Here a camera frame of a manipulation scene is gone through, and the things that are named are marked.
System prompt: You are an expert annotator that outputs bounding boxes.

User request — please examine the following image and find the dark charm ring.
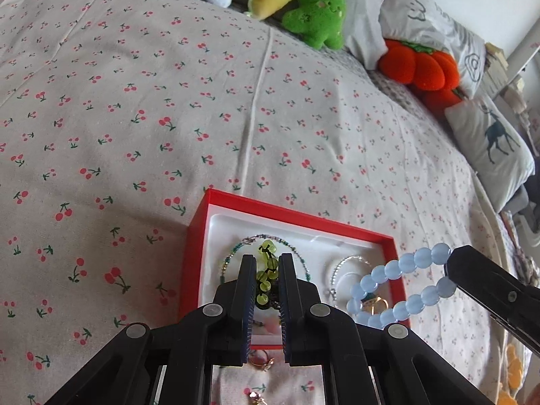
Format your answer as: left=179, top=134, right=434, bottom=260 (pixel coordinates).
left=248, top=348, right=276, bottom=372

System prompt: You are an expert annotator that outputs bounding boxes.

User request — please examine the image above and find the light blue bead bracelet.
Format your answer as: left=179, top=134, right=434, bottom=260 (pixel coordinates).
left=346, top=241, right=458, bottom=330

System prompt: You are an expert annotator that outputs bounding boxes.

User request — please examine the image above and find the green bead bracelet black charm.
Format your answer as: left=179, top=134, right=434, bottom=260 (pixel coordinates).
left=255, top=240, right=279, bottom=310

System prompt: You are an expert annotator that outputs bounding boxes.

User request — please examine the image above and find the red jewelry box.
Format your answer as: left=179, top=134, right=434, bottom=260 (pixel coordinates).
left=178, top=188, right=411, bottom=351

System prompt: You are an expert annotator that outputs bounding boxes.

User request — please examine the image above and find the small gold earring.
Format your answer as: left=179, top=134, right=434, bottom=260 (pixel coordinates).
left=248, top=391, right=267, bottom=405

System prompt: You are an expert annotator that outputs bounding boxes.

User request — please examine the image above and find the deer print pillow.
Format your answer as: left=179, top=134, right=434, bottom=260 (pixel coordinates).
left=445, top=94, right=535, bottom=213

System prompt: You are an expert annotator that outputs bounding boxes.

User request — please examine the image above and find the orange pumpkin plush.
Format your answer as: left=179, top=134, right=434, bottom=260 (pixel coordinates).
left=377, top=38, right=462, bottom=116

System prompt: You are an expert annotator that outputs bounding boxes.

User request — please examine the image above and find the cherry print bed sheet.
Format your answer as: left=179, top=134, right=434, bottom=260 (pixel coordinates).
left=1, top=0, right=513, bottom=404

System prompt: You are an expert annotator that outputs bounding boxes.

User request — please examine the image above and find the grey doodle pillow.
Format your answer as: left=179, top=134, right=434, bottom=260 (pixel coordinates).
left=342, top=0, right=486, bottom=98

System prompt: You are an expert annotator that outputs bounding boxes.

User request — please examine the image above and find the green tree plush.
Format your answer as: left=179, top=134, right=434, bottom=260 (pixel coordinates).
left=282, top=0, right=346, bottom=49

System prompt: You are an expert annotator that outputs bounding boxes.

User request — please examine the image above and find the silver chain bracelet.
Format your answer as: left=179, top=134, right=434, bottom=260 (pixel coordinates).
left=328, top=254, right=375, bottom=305

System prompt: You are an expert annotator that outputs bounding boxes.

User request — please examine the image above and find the multicolour seed bead necklace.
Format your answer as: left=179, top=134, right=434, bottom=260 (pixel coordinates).
left=219, top=233, right=312, bottom=286

